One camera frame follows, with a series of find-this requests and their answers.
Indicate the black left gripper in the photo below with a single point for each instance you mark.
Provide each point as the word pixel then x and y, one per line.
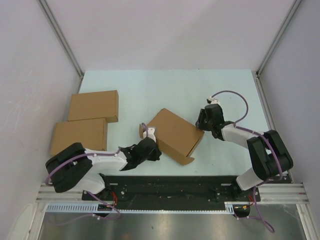
pixel 156 154

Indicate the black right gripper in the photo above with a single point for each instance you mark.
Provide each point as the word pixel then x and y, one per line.
pixel 199 123

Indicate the brown cardboard box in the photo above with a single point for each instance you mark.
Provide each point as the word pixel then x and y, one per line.
pixel 176 137

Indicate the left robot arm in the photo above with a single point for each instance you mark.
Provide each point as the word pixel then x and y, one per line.
pixel 79 168

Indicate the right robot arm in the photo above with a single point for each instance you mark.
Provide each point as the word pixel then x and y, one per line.
pixel 268 154

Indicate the lower folded cardboard box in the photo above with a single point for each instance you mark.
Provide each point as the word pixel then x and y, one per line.
pixel 91 133

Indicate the folded cardboard box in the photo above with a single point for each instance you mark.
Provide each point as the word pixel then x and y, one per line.
pixel 95 105
pixel 91 133

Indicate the upper folded cardboard box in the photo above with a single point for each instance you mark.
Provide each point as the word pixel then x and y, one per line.
pixel 95 105

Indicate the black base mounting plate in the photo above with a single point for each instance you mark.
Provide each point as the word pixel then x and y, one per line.
pixel 221 188

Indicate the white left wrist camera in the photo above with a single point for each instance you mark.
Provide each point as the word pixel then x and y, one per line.
pixel 150 132

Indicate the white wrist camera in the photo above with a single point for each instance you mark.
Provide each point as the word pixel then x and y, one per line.
pixel 150 132
pixel 212 101

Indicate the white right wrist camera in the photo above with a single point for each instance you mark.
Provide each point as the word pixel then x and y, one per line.
pixel 212 101

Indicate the right aluminium side rail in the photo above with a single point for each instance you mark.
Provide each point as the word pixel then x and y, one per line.
pixel 263 100

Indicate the grey slotted cable duct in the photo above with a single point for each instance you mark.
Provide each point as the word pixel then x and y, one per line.
pixel 211 207

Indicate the right aluminium frame post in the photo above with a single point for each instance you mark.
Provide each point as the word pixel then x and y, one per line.
pixel 294 8

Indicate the aluminium frame post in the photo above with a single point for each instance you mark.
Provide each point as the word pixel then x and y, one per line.
pixel 45 7
pixel 294 8

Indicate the left aluminium frame post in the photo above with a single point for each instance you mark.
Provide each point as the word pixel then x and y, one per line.
pixel 45 7

